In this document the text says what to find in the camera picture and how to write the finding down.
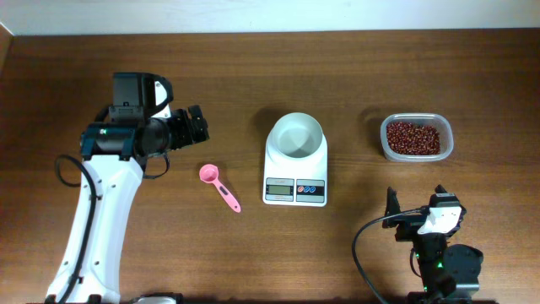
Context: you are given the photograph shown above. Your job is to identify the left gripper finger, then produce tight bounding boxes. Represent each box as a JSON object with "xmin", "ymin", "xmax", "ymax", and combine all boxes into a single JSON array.
[
  {"xmin": 188, "ymin": 105, "xmax": 208, "ymax": 128},
  {"xmin": 192, "ymin": 128, "xmax": 210, "ymax": 144}
]

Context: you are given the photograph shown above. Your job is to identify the pink measuring scoop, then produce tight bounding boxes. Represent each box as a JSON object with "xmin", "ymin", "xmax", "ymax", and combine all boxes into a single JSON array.
[{"xmin": 199, "ymin": 164, "xmax": 241, "ymax": 213}]

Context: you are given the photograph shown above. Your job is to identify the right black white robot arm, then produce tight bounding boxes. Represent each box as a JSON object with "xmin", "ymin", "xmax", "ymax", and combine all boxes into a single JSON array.
[{"xmin": 382, "ymin": 185, "xmax": 483, "ymax": 303}]

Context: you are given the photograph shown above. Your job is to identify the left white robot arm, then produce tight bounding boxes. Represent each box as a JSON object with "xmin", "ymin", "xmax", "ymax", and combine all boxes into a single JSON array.
[{"xmin": 45, "ymin": 72, "xmax": 209, "ymax": 303}]

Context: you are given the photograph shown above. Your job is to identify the white digital kitchen scale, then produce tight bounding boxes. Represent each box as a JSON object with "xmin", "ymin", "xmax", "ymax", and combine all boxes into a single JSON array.
[{"xmin": 262, "ymin": 135, "xmax": 328, "ymax": 207}]

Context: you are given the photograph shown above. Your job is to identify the clear plastic bean container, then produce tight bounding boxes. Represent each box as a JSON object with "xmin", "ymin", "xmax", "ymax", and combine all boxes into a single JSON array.
[{"xmin": 380, "ymin": 113, "xmax": 454, "ymax": 162}]

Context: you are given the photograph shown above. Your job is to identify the red beans pile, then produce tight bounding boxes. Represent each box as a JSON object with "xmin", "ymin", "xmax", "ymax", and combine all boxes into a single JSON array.
[{"xmin": 386, "ymin": 122, "xmax": 440, "ymax": 155}]

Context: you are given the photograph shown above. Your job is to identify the white bowl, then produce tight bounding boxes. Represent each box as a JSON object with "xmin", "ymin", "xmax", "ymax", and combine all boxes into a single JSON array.
[{"xmin": 267, "ymin": 112, "xmax": 324, "ymax": 160}]

